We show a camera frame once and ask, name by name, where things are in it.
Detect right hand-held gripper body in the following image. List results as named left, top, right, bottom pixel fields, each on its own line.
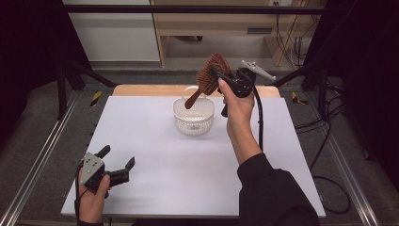
left=220, top=59, right=278, bottom=119

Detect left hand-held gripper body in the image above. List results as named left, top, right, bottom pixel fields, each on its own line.
left=79, top=152, right=131, bottom=192

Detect wooden hairbrush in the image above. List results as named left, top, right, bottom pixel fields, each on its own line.
left=184, top=52, right=231, bottom=110

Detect white slotted plastic basket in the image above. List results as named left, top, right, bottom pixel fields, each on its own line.
left=171, top=85, right=216, bottom=137

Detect person's right hand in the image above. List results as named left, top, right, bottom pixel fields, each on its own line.
left=217, top=78, right=256, bottom=141

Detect person's left hand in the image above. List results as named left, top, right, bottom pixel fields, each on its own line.
left=76, top=173, right=112, bottom=222

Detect white corrugated board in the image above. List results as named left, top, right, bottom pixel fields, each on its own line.
left=60, top=95, right=327, bottom=218

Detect yellow black tape strip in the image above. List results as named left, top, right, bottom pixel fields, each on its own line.
left=291, top=91, right=310, bottom=105
left=89, top=90, right=104, bottom=108

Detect light wooden desk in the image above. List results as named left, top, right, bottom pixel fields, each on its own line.
left=149, top=0, right=327, bottom=68

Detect black stand legs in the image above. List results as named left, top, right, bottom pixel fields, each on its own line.
left=56, top=58, right=120, bottom=121
left=272, top=60, right=329, bottom=111

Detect white cabinet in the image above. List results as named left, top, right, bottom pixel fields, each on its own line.
left=61, top=0, right=161, bottom=62

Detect black curtain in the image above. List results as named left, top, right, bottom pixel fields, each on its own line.
left=0, top=0, right=92, bottom=147
left=305, top=0, right=399, bottom=191

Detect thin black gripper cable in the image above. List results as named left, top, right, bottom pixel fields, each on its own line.
left=73, top=164, right=84, bottom=220

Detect thick black gripper cable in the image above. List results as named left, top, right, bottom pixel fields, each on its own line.
left=248, top=83, right=265, bottom=153

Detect black desk cables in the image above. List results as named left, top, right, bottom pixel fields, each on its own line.
left=275, top=13, right=315, bottom=69

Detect aluminium frame rail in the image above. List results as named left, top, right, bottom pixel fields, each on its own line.
left=0, top=89, right=80, bottom=226
left=325, top=131, right=381, bottom=226

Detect black horizontal frame bar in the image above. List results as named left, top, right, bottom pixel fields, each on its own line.
left=61, top=4, right=327, bottom=14

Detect black floor cables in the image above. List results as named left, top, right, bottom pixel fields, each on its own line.
left=294, top=78, right=353, bottom=216

